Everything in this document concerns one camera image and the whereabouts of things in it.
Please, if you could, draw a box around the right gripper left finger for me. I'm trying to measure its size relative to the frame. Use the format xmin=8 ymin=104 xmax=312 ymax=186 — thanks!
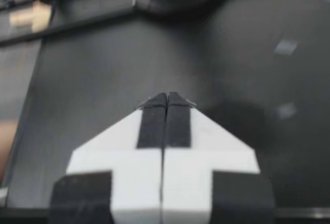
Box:
xmin=49 ymin=92 xmax=167 ymax=224

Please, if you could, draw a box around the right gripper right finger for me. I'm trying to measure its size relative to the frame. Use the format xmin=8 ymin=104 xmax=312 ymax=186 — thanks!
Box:
xmin=163 ymin=91 xmax=274 ymax=224

